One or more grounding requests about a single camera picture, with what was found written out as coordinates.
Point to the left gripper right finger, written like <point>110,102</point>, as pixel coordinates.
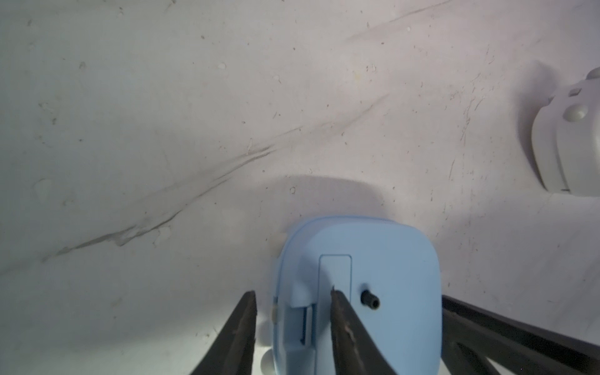
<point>354,351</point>

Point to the blue alarm clock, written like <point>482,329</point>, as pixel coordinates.
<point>389,273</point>

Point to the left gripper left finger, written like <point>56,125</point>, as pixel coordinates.
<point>233,349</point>

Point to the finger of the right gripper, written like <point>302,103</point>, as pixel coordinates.
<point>474,338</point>

